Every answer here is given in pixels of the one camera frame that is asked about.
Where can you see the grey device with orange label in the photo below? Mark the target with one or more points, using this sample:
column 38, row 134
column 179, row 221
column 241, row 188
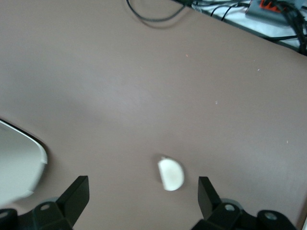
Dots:
column 259, row 10

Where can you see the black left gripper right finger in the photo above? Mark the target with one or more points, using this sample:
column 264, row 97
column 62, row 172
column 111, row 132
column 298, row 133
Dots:
column 209, row 203

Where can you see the cream two-slot toaster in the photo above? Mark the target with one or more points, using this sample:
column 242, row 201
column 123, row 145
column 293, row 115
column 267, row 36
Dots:
column 16, row 163

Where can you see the white steamed bun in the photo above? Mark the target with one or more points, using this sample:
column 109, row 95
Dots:
column 171, row 175

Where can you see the brown table cover mat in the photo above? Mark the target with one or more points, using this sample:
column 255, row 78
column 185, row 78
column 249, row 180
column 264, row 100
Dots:
column 144, row 95

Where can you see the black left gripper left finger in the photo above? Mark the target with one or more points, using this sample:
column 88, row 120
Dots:
column 72, row 203

